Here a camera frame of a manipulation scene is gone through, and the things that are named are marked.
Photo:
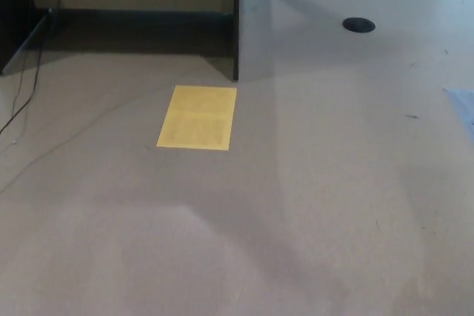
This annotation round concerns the yellow paper sheet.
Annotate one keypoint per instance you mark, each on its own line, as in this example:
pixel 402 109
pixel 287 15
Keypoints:
pixel 198 118

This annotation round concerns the dark grey desk side panel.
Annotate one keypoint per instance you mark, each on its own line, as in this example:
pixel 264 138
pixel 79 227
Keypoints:
pixel 255 20

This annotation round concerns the translucent blue plastic sheet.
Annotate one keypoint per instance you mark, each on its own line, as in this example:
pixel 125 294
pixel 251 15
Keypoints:
pixel 463 103

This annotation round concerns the black cabinet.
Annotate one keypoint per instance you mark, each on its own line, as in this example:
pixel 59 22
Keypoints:
pixel 15 5

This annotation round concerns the black wall baseboard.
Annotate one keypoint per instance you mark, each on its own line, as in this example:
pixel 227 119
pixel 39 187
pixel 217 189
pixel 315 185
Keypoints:
pixel 140 16

